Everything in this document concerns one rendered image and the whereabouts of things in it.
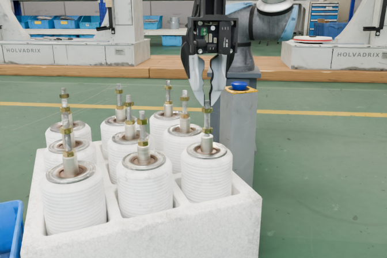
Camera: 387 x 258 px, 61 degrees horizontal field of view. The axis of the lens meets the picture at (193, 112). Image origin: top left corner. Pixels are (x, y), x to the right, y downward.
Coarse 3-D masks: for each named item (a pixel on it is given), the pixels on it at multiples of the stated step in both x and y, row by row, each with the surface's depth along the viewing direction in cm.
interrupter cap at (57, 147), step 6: (78, 138) 66; (84, 138) 65; (54, 144) 63; (60, 144) 63; (78, 144) 64; (84, 144) 63; (48, 150) 61; (54, 150) 60; (60, 150) 60; (78, 150) 60
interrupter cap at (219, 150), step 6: (192, 144) 63; (198, 144) 63; (216, 144) 63; (192, 150) 60; (198, 150) 61; (216, 150) 61; (222, 150) 60; (192, 156) 58; (198, 156) 57; (204, 156) 58; (210, 156) 58; (216, 156) 57; (222, 156) 58
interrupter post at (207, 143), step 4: (204, 136) 59; (208, 136) 59; (212, 136) 59; (204, 140) 59; (208, 140) 59; (212, 140) 59; (204, 144) 59; (208, 144) 59; (212, 144) 60; (204, 148) 59; (208, 148) 59; (212, 148) 60; (204, 152) 60; (208, 152) 60
